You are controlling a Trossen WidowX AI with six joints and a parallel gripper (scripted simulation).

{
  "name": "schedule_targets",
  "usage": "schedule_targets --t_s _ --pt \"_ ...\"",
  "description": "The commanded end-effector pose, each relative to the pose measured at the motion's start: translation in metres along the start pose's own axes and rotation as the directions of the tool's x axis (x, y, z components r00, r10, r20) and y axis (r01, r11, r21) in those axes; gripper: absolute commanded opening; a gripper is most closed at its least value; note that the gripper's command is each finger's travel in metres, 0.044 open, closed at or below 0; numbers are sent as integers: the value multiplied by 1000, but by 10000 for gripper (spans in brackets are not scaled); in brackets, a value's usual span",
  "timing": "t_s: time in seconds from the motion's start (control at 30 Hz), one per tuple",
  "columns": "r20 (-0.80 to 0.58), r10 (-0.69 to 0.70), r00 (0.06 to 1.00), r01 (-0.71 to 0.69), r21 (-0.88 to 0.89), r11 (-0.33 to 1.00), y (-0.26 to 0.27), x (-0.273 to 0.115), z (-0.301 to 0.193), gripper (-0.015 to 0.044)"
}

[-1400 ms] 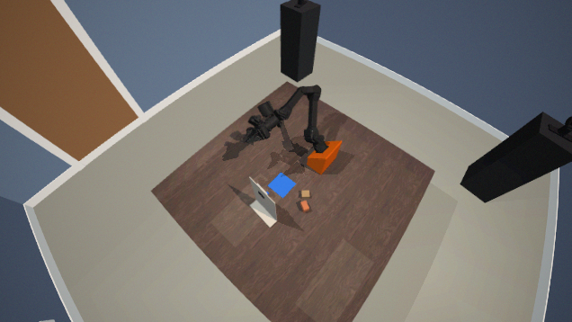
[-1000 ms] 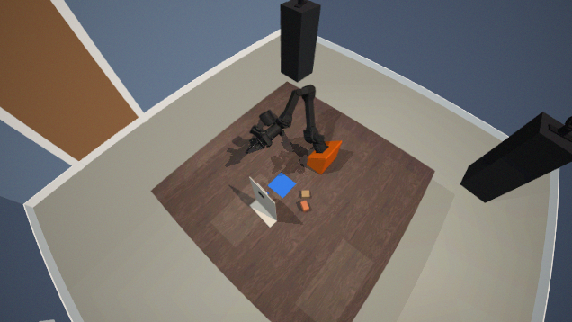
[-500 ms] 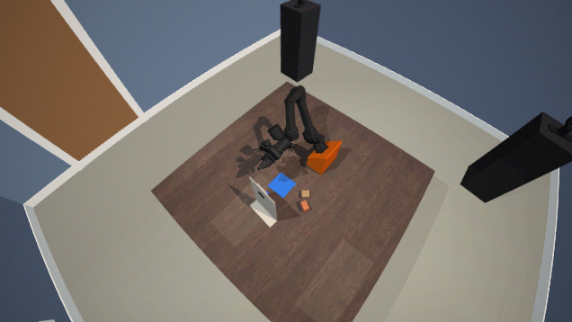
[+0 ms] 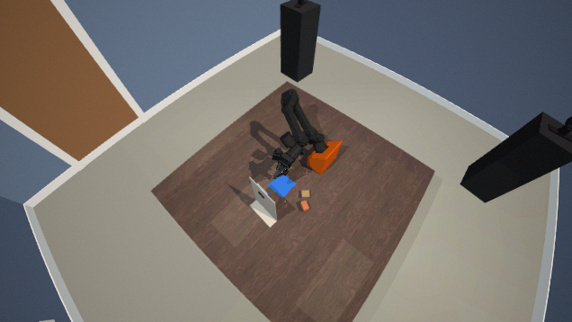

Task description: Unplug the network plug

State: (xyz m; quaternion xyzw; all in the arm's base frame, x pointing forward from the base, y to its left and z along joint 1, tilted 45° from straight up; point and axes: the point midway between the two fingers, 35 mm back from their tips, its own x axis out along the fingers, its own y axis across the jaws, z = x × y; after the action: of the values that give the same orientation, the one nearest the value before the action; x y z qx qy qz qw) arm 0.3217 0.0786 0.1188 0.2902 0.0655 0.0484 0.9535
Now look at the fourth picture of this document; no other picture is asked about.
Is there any blue flat square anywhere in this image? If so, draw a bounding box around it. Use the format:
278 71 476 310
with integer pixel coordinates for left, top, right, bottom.
268 175 295 198

